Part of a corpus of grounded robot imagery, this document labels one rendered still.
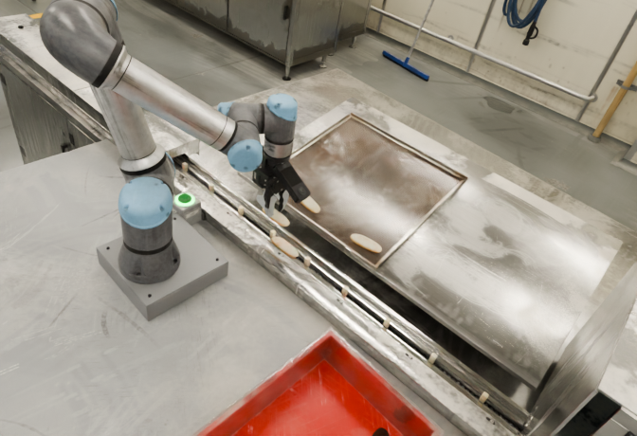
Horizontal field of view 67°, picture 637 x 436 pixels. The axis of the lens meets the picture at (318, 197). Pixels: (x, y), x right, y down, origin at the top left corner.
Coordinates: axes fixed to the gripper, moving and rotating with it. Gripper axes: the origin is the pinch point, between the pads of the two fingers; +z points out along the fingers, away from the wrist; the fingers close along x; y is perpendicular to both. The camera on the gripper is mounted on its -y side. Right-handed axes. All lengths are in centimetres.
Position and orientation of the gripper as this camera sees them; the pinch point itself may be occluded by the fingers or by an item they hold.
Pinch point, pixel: (276, 212)
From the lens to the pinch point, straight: 138.8
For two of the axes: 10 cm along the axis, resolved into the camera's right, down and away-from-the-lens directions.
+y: -7.4, -5.0, 4.5
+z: -1.4, 7.7, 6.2
